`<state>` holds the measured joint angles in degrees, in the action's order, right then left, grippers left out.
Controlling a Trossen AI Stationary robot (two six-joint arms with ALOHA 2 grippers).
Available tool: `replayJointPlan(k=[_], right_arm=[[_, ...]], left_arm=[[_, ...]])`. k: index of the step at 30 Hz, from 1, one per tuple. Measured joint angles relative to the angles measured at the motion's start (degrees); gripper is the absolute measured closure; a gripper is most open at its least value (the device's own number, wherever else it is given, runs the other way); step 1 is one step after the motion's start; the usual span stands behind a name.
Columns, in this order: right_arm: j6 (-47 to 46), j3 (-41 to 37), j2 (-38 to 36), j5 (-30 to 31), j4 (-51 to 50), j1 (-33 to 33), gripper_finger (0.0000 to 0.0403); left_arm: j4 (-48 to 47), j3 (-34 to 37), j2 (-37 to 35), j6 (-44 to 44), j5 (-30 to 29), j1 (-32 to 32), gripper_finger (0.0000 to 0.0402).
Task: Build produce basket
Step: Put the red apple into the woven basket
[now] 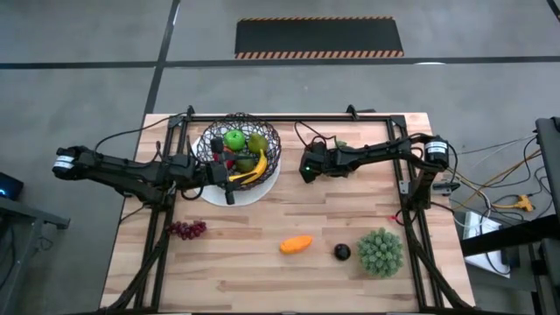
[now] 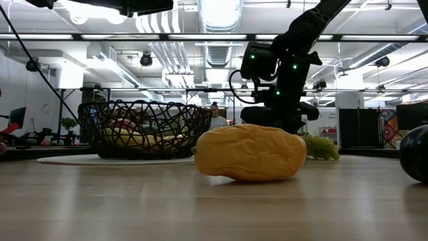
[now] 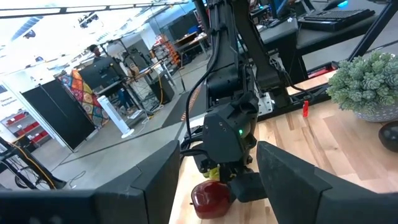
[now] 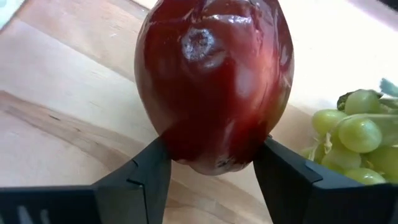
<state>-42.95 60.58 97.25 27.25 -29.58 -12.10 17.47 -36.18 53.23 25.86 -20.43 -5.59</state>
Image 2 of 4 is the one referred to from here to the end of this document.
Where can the black horizontal overhead beam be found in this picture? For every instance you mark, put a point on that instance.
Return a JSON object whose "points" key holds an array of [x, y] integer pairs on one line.
{"points": [[133, 37]]}

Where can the white round plate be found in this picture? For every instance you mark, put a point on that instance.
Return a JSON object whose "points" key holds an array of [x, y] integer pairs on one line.
{"points": [[67, 160]]}

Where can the background green plant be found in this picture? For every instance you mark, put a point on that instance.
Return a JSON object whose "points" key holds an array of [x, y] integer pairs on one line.
{"points": [[68, 123]]}

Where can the green grapes bunch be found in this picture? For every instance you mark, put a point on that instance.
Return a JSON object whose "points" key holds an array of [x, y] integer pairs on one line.
{"points": [[321, 147]]}

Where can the small black monitor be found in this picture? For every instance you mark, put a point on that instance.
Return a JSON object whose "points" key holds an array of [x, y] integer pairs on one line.
{"points": [[18, 117]]}

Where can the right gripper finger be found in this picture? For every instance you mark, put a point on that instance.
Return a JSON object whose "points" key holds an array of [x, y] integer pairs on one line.
{"points": [[294, 128]]}

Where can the black plum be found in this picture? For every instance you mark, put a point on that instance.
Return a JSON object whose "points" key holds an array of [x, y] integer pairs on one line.
{"points": [[416, 154]]}

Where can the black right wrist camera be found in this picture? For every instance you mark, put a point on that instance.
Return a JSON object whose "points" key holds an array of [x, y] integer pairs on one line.
{"points": [[257, 62]]}

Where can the black aluminium table frame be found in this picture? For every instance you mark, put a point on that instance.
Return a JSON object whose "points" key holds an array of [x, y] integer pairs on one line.
{"points": [[40, 152]]}

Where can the black ceiling spotlight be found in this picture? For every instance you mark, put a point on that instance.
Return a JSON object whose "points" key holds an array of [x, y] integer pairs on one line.
{"points": [[32, 65], [321, 85], [146, 60], [382, 61]]}

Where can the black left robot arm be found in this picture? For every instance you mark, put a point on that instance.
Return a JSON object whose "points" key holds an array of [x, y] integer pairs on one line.
{"points": [[150, 6]]}

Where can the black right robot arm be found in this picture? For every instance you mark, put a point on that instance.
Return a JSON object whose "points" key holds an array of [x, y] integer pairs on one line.
{"points": [[311, 23]]}

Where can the black partition panel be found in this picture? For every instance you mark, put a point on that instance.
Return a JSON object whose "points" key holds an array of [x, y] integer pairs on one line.
{"points": [[413, 117], [359, 127]]}

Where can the colourful patterned poster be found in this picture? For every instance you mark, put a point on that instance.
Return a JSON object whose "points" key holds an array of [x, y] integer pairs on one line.
{"points": [[389, 129]]}

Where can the person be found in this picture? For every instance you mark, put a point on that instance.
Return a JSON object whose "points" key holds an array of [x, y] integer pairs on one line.
{"points": [[218, 122]]}

